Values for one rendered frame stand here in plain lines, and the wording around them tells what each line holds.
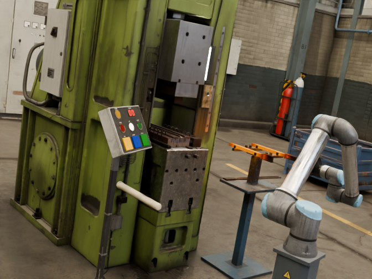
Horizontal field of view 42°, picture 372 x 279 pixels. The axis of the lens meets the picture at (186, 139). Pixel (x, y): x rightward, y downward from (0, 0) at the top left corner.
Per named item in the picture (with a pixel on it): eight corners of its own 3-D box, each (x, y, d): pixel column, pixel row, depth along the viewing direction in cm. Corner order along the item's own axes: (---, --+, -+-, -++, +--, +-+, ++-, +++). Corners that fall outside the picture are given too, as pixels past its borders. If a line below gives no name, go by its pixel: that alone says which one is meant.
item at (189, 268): (209, 276, 356) (210, 274, 356) (145, 292, 318) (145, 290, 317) (175, 253, 384) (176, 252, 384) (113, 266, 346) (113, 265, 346)
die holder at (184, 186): (199, 207, 358) (208, 149, 350) (158, 212, 333) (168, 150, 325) (154, 184, 399) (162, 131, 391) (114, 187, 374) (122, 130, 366)
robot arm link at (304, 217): (309, 241, 258) (315, 210, 255) (281, 230, 269) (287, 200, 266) (322, 236, 269) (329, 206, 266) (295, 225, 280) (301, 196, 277)
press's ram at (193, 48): (212, 86, 345) (222, 29, 338) (171, 81, 320) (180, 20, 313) (176, 77, 376) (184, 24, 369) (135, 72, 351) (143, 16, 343)
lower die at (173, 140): (188, 147, 344) (190, 135, 343) (166, 147, 331) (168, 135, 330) (153, 133, 375) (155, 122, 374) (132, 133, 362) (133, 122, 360)
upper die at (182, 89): (196, 98, 338) (199, 84, 336) (174, 96, 325) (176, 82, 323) (160, 88, 369) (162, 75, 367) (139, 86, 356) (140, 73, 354)
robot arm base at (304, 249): (322, 253, 272) (326, 236, 270) (308, 261, 257) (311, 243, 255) (292, 241, 283) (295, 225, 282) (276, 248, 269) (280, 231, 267)
